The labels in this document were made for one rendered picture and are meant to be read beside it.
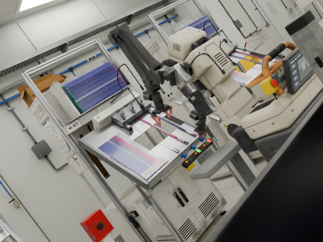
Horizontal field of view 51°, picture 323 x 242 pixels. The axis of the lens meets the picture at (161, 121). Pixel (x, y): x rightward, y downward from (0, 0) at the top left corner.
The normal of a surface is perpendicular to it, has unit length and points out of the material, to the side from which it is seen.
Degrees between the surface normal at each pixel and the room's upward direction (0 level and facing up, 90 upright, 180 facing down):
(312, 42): 90
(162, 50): 90
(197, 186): 90
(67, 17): 90
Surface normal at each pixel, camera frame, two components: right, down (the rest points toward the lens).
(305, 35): -0.64, 0.49
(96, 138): -0.02, -0.78
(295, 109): 0.49, -0.29
